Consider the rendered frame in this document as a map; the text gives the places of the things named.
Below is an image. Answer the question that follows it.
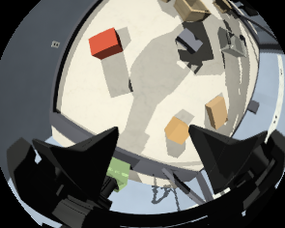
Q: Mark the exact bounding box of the tan cardboard cube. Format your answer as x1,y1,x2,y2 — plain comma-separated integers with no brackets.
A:
164,116,189,145

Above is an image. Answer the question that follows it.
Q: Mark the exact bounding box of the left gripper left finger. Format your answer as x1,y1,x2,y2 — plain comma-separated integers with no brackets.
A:
32,127,119,203

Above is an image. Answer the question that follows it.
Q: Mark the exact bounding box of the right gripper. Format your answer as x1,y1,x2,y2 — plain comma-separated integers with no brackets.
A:
238,5,258,16

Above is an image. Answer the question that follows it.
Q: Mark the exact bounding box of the red-orange block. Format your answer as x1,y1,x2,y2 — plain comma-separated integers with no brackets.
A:
89,27,124,60

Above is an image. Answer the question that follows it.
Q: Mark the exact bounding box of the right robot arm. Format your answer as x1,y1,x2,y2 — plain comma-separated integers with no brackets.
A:
230,0,255,10

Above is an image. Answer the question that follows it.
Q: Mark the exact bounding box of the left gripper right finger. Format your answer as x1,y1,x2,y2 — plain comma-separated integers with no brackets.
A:
188,125,268,195

